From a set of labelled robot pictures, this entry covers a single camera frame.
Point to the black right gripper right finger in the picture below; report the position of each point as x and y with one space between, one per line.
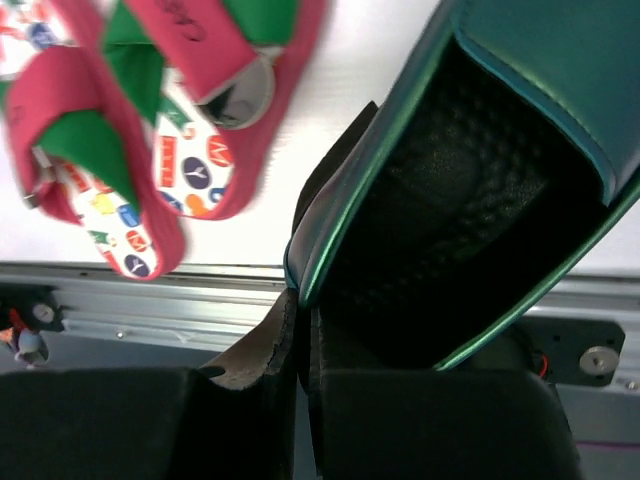
369 421

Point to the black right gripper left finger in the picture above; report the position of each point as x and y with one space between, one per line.
233 418

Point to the metallic green loafer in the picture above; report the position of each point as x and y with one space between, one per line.
506 149

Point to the pink patterned sandal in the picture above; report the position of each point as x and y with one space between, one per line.
212 81
78 149

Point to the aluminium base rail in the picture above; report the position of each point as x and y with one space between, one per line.
210 307

